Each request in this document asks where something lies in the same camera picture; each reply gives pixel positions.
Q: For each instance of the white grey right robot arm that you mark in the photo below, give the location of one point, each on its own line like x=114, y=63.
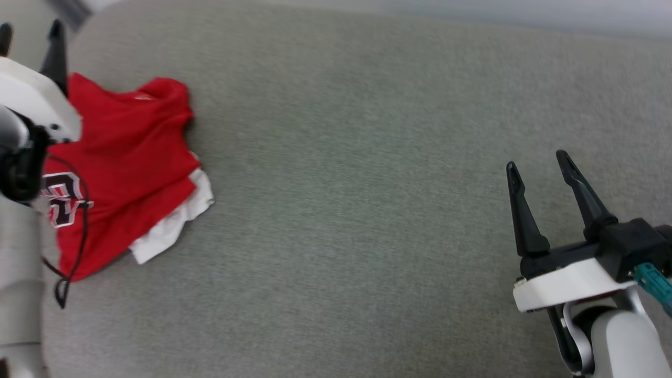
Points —
x=625, y=341

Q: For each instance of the red Bulls basketball jersey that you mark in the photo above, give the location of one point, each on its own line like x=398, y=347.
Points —
x=131, y=157

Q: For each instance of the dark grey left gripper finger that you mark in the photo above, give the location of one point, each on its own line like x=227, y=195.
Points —
x=4, y=41
x=55, y=58

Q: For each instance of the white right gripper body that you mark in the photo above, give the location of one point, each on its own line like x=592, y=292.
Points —
x=567, y=286

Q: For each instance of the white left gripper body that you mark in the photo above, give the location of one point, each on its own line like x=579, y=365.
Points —
x=31, y=97

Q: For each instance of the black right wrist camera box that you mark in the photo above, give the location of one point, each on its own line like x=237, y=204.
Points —
x=632, y=244

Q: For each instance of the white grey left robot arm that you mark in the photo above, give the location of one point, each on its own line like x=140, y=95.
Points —
x=18, y=262

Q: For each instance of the grey fabric sofa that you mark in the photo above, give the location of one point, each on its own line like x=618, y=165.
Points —
x=367, y=210

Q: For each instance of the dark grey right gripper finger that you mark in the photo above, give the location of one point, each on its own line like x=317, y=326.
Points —
x=527, y=226
x=585, y=199

